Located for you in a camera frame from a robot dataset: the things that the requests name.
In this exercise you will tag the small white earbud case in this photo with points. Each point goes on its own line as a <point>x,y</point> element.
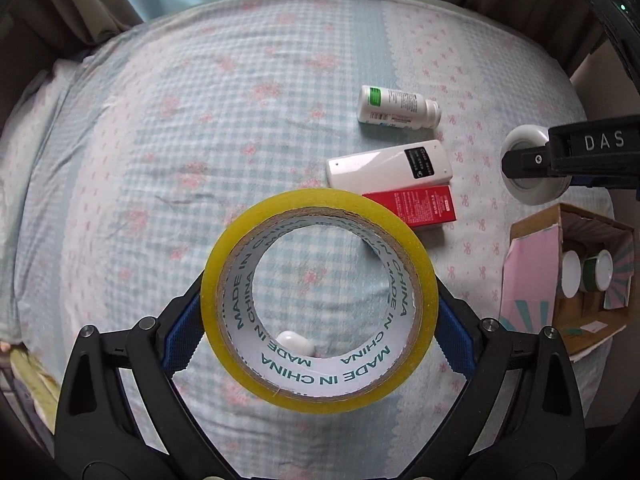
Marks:
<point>295,344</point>

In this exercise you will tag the white round tape roll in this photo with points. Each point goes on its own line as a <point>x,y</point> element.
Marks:
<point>525,136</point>

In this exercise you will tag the checkered floral bed sheet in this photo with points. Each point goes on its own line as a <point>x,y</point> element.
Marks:
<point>200,135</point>

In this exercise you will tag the cardboard box with pink flap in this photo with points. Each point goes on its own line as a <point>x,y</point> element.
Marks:
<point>530,280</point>

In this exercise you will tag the red rectangular box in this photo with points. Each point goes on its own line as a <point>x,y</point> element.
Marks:
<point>420,206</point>

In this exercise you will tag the green jar with white lid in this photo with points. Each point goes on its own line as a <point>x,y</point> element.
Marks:
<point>596,271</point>

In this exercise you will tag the yellow packing tape roll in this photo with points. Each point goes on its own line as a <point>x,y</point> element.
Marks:
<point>320,210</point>

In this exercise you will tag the white bottle with green label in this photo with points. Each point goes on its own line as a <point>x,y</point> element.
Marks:
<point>395,106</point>

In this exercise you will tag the white remote control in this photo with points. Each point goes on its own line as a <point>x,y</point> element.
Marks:
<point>380,165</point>

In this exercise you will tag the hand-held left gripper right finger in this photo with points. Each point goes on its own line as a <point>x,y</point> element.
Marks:
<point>452,335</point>

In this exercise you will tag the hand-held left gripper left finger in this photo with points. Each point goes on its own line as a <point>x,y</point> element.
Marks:
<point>182,332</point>

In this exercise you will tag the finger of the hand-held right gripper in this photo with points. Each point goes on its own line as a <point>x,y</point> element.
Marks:
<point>527,160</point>

